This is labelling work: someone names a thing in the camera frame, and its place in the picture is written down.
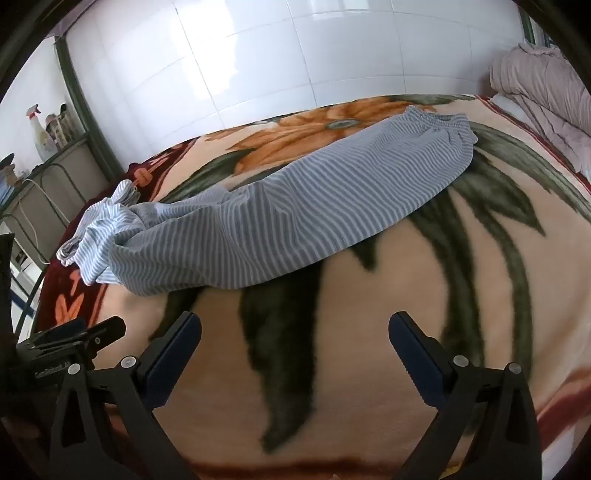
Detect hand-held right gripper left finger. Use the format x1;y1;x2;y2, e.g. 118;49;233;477
48;311;204;480

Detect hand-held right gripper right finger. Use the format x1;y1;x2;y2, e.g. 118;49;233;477
388;311;543;480

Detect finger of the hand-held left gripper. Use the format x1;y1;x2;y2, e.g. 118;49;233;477
17;319;89;349
76;316;127;358

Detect blue striped pants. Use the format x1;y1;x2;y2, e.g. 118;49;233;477
108;105;478;296

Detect floral fleece blanket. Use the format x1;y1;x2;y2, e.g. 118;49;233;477
34;93;591;480

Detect white cabinet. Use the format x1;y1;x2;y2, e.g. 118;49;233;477
0;212;51;333

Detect crumpled striped garment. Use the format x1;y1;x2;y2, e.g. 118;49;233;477
56;179;160;286

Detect white spray bottle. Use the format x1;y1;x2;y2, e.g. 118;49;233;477
27;104;52;162

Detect beige bottle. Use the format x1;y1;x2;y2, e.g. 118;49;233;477
45;113;64;151

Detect pink quilt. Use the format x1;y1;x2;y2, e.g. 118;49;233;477
488;42;591;174

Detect white cable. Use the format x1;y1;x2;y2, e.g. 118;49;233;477
21;178;52;265

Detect green metal bed end frame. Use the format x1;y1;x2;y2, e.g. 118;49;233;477
518;8;539;48

